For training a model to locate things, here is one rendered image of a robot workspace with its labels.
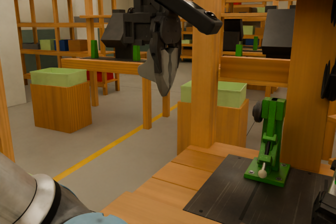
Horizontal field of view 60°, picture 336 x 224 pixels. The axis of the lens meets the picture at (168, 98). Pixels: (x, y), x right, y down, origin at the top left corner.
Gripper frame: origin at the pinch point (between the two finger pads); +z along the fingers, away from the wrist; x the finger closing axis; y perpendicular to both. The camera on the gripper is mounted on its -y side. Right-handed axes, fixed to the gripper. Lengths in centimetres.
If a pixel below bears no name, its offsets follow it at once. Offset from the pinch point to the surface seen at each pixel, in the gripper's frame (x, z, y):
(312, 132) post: -65, 26, -23
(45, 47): -384, 39, 523
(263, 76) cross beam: -74, 9, -3
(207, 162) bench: -53, 41, 12
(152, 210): -14.2, 39.3, 13.0
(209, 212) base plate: -21.5, 39.3, -1.4
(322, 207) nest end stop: -28, 32, -29
